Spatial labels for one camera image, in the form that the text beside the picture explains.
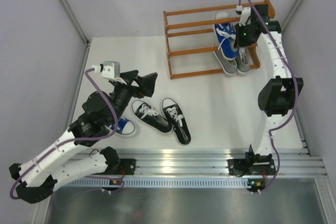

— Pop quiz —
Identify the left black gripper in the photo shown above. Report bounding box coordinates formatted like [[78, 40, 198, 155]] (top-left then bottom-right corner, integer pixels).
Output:
[[109, 70, 157, 126]]

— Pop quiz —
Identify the blue sneaker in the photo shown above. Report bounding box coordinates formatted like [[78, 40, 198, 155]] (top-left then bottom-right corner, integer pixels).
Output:
[[115, 116, 137, 137], [213, 22, 238, 61]]

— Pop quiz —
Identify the grey sneaker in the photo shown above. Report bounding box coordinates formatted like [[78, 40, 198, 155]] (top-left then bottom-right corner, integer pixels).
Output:
[[213, 51, 237, 76], [236, 48, 250, 75]]

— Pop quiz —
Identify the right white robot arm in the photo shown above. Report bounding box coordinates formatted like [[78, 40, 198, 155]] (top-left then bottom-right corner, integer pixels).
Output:
[[235, 3, 303, 155]]

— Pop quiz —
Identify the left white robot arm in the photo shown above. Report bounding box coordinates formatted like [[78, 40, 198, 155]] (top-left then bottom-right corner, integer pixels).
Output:
[[9, 68, 158, 204]]

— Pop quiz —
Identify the orange wooden shoe shelf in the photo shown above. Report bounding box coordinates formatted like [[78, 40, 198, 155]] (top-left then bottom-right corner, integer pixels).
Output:
[[163, 0, 276, 80]]

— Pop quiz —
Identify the black sneaker left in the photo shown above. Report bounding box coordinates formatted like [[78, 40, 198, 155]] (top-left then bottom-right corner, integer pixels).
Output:
[[131, 100, 173, 134]]

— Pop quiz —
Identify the black sneaker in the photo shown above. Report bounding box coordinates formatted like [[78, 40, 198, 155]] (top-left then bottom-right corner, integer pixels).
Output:
[[131, 100, 173, 134], [162, 98, 191, 146]]

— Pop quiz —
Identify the black sneaker right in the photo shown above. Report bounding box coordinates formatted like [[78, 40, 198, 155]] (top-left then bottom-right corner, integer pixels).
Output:
[[162, 98, 191, 146]]

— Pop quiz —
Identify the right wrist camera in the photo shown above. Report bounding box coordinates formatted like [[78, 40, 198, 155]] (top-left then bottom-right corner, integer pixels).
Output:
[[236, 5, 251, 27]]

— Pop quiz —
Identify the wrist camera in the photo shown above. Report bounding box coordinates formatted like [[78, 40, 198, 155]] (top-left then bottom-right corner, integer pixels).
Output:
[[92, 61, 126, 84], [236, 5, 251, 27]]

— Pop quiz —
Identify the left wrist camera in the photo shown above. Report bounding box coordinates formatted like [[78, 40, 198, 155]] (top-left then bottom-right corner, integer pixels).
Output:
[[92, 61, 126, 84]]

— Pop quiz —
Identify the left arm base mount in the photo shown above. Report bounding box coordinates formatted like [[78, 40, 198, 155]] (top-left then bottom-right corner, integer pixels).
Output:
[[114, 158, 136, 175]]

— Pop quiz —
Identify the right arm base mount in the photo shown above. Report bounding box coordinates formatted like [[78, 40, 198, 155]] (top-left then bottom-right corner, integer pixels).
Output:
[[227, 159, 276, 177]]

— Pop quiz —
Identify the slotted cable duct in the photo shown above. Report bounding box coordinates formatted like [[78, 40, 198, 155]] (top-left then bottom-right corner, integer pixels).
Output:
[[65, 177, 264, 189]]

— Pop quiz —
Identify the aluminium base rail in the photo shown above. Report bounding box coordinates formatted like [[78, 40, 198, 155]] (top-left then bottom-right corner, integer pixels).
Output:
[[43, 148, 328, 180]]

